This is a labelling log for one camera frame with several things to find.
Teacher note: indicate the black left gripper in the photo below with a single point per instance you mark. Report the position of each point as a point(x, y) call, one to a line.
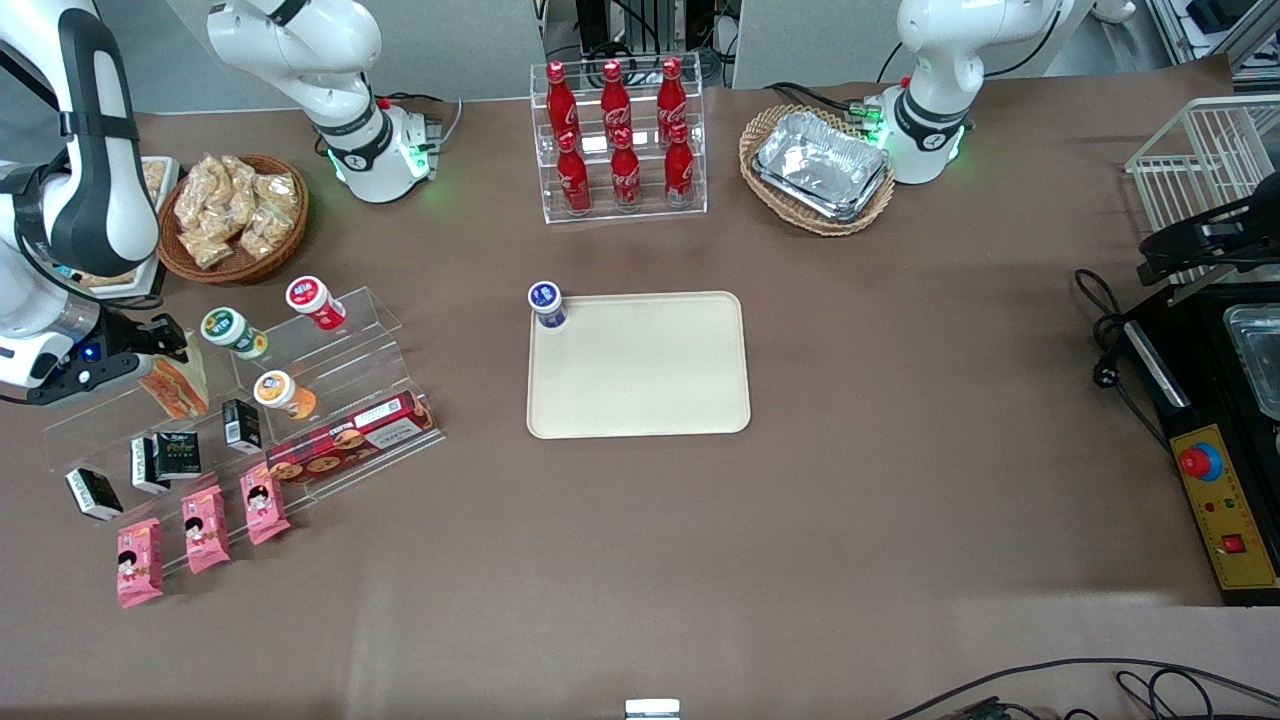
point(1243, 222)

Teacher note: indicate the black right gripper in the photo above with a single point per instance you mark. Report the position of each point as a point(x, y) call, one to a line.
point(128, 333)

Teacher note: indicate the orange snack packet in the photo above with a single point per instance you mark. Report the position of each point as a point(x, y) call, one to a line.
point(180, 395)

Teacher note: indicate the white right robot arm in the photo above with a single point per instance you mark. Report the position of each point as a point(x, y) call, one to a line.
point(100, 200)

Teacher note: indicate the black tray sealing machine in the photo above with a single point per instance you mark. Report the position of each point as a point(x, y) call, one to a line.
point(1200, 390)

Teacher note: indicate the white rectangular snack tray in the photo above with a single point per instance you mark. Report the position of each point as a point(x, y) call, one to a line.
point(171, 175)

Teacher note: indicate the beige plastic serving tray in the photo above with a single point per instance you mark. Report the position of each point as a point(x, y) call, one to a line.
point(640, 370)

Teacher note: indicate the silver metal bar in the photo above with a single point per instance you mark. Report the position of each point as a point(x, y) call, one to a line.
point(1200, 293)

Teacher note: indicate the green lid cup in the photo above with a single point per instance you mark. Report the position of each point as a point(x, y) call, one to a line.
point(225, 325)

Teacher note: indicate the wrapped rice cracker pack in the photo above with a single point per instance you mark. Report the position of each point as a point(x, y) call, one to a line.
point(155, 180)
point(110, 277)

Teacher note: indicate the clear bagged puffed snack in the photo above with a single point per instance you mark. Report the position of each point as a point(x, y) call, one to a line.
point(195, 195)
point(207, 246)
point(232, 180)
point(279, 190)
point(258, 238)

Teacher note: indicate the brown wicker basket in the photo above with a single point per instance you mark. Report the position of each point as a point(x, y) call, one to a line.
point(240, 270)

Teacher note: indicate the small black drink carton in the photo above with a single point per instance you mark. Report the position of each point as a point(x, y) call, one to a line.
point(240, 425)
point(180, 455)
point(95, 495)
point(145, 470)

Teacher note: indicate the orange lid cup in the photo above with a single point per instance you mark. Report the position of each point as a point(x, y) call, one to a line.
point(273, 388)

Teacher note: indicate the steel food container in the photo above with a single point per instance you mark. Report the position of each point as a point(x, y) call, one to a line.
point(1260, 350)

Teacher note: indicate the red lid cup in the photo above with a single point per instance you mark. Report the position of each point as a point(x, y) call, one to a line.
point(310, 297)

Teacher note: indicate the pink cartoon snack pack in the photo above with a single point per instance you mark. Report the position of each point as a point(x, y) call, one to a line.
point(140, 565)
point(205, 530)
point(265, 505)

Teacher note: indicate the red cookie box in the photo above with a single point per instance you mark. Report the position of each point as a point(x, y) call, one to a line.
point(340, 442)

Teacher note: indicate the clear acrylic stepped shelf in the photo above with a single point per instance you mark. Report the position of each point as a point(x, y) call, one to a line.
point(370, 340)

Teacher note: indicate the red mushroom stop button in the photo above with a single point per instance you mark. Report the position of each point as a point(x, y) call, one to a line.
point(1193, 461)

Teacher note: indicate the stacked aluminium foil trays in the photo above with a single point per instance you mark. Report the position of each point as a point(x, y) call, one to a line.
point(820, 160)

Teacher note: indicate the blue lid yoghurt cup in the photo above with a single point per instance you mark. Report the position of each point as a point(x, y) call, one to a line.
point(546, 300)

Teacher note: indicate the light wicker basket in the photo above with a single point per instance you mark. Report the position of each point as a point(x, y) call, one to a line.
point(800, 224)

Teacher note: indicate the red cola bottle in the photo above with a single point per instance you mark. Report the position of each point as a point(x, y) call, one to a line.
point(679, 172)
point(561, 105)
point(614, 100)
point(574, 180)
point(626, 178)
point(671, 97)

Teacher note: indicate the clear acrylic bottle rack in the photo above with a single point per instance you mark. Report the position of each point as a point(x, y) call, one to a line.
point(645, 212)

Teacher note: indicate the small circuit board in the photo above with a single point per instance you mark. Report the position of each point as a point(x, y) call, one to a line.
point(985, 712)

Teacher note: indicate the black background equipment rack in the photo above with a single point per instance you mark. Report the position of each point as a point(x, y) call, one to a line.
point(600, 25)

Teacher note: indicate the aluminium frame structure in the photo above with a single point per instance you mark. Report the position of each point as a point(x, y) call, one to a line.
point(1250, 40)

